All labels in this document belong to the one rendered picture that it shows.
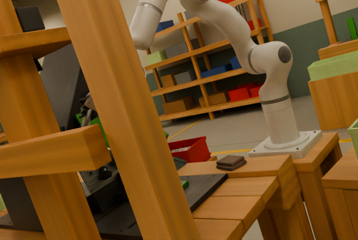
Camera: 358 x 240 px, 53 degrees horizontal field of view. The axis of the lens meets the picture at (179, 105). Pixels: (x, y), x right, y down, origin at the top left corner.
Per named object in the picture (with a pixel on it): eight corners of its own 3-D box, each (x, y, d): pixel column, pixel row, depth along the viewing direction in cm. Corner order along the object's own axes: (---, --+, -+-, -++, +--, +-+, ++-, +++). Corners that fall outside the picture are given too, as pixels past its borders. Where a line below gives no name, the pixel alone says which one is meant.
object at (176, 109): (281, 108, 618) (244, -17, 591) (157, 129, 811) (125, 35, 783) (291, 99, 660) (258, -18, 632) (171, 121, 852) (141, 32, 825)
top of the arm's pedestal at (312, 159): (273, 145, 175) (270, 138, 174) (340, 140, 153) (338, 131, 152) (241, 174, 151) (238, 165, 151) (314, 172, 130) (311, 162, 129)
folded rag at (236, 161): (247, 163, 135) (245, 155, 135) (232, 171, 131) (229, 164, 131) (230, 160, 144) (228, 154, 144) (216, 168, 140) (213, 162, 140)
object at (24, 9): (21, 42, 114) (13, 21, 114) (46, 28, 105) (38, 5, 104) (0, 46, 109) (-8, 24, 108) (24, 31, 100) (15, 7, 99)
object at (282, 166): (71, 195, 226) (62, 173, 224) (302, 190, 132) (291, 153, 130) (52, 206, 215) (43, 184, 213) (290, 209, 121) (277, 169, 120)
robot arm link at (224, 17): (275, 77, 142) (249, 81, 157) (288, 55, 146) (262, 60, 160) (187, -13, 125) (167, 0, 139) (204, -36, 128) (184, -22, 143)
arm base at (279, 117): (280, 133, 164) (270, 95, 162) (317, 133, 149) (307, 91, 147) (254, 149, 153) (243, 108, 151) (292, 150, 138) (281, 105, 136)
